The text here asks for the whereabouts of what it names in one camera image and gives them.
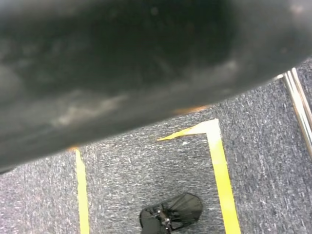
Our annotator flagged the yellow floor tape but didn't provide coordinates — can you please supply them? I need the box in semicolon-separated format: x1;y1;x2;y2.
74;148;90;234
157;118;242;234

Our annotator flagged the black robot left foot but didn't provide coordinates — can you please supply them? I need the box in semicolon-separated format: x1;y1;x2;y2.
139;193;203;234

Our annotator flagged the stainless steel workbench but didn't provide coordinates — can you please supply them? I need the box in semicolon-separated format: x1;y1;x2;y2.
0;0;312;174

